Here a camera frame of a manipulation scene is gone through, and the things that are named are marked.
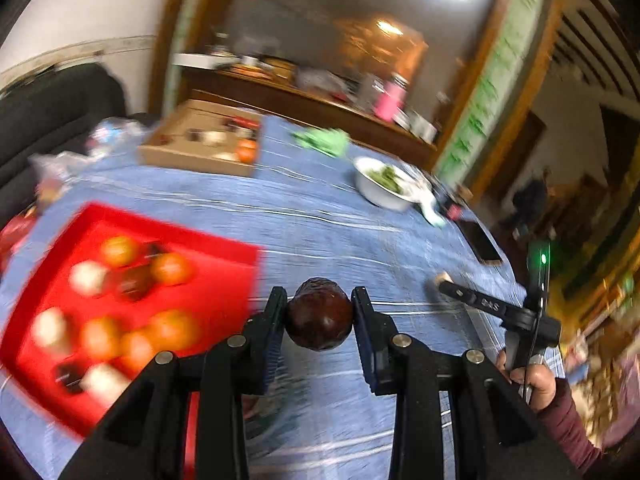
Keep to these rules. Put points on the clear glass cup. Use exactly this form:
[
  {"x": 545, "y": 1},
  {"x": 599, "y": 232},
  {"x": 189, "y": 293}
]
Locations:
[{"x": 369, "y": 92}]

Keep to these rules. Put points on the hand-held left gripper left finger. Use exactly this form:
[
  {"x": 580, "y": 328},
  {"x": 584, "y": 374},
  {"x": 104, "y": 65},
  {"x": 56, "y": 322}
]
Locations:
[{"x": 274, "y": 332}]

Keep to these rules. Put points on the green leafy vegetable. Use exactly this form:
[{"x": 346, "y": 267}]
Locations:
[{"x": 387, "y": 177}]

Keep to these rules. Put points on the crumpled clear plastic bag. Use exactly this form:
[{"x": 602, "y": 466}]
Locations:
[
  {"x": 115, "y": 135},
  {"x": 55, "y": 172}
]

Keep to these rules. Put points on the white yam piece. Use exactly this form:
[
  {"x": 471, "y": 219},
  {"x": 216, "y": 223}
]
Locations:
[
  {"x": 87, "y": 277},
  {"x": 214, "y": 137},
  {"x": 102, "y": 382},
  {"x": 442, "y": 280},
  {"x": 50, "y": 327}
]

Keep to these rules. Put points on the white bowl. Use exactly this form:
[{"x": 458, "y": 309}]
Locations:
[{"x": 382, "y": 197}]

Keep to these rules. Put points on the orange mandarin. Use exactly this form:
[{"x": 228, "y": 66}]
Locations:
[
  {"x": 100, "y": 337},
  {"x": 246, "y": 150},
  {"x": 171, "y": 267},
  {"x": 119, "y": 250},
  {"x": 136, "y": 352},
  {"x": 172, "y": 330}
]

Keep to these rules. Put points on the green bamboo wall sticker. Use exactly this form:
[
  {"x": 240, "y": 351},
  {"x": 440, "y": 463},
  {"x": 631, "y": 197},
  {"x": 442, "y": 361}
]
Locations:
[{"x": 495, "y": 75}]

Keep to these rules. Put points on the cardboard box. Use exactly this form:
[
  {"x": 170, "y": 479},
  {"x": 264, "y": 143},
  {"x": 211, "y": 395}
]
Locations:
[{"x": 195, "y": 160}]

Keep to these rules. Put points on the red bag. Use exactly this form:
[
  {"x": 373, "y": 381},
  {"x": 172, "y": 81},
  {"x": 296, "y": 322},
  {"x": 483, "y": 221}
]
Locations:
[{"x": 15, "y": 235}]

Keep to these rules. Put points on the dark purple plum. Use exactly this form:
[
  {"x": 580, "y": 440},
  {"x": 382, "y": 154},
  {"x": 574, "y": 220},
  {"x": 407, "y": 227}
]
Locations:
[{"x": 155, "y": 249}]

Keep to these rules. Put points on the small red fruit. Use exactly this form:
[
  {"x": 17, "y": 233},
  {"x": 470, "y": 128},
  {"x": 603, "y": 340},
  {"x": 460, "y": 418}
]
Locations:
[{"x": 241, "y": 122}]

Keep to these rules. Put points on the person's right hand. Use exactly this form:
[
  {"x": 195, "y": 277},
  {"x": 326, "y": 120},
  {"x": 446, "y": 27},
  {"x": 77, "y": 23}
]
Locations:
[{"x": 540, "y": 385}]

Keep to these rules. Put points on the dark sofa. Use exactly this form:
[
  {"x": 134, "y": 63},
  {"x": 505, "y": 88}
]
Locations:
[{"x": 55, "y": 105}]

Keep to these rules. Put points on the wooden framed mirror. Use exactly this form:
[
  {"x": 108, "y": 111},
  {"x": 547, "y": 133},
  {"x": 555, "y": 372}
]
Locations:
[{"x": 310, "y": 20}]

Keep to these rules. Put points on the black box with red label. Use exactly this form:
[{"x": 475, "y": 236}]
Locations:
[{"x": 454, "y": 210}]

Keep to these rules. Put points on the person's right forearm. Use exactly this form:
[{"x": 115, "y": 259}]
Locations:
[{"x": 570, "y": 430}]

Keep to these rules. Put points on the large red date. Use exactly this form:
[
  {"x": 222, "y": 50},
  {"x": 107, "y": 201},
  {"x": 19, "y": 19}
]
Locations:
[
  {"x": 67, "y": 377},
  {"x": 319, "y": 315},
  {"x": 134, "y": 282}
]

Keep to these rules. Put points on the wooden sideboard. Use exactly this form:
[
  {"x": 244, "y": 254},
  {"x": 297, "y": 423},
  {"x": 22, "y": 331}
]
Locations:
[{"x": 310, "y": 110}]

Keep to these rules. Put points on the white small boxes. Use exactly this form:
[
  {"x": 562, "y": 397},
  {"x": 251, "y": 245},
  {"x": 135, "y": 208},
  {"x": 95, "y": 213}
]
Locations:
[{"x": 417, "y": 125}]

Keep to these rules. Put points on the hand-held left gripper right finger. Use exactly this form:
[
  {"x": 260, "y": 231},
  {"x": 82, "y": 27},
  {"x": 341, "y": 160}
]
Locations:
[{"x": 364, "y": 332}]

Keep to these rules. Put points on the flat white box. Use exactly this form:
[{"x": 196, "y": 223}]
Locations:
[{"x": 197, "y": 60}]

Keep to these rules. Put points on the red tray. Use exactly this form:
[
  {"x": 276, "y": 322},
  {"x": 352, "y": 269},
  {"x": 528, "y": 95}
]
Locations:
[{"x": 210, "y": 255}]

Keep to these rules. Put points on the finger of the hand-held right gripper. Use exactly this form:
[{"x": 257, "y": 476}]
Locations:
[{"x": 485, "y": 304}]

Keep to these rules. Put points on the green cloth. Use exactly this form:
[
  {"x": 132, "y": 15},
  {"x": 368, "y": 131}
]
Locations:
[{"x": 322, "y": 141}]

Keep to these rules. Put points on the pink bottle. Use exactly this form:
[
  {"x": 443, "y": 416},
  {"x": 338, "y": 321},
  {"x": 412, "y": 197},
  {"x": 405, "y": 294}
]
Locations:
[{"x": 390, "y": 100}]

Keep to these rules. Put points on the black smartphone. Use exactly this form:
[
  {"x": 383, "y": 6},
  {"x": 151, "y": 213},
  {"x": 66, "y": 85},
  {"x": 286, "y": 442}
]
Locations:
[{"x": 480, "y": 242}]

